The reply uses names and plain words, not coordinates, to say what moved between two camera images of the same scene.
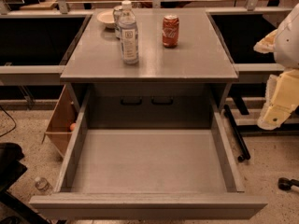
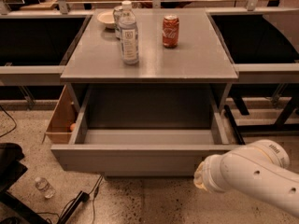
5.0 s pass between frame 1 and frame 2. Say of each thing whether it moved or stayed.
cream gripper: moved
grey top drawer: moved
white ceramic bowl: stayed
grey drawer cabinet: stayed
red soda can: stayed
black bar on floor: stayed
